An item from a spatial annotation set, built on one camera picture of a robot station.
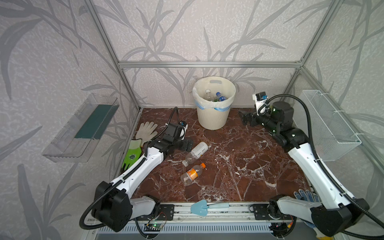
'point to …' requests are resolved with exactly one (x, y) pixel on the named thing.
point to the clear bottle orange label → (187, 178)
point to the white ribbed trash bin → (210, 119)
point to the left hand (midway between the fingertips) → (188, 136)
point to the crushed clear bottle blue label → (221, 98)
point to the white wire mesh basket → (332, 136)
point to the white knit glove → (146, 132)
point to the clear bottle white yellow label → (192, 156)
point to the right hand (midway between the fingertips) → (248, 103)
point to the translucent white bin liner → (223, 85)
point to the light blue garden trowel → (200, 206)
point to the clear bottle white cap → (209, 97)
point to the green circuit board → (152, 227)
